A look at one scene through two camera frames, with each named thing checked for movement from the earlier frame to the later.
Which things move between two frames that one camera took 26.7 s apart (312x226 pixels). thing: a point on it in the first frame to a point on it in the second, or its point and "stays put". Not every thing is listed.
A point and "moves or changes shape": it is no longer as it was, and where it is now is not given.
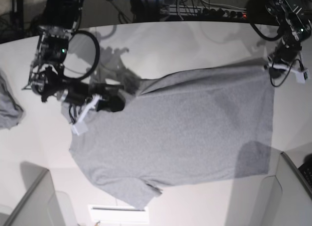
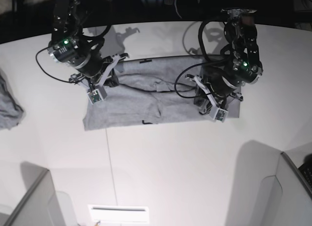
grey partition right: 285,199 stays put
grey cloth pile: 11,111 stays put
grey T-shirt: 178,129 moves or changes shape
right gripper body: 274,73 to 205,98
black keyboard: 305,170 stays put
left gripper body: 110,101 to 106,75
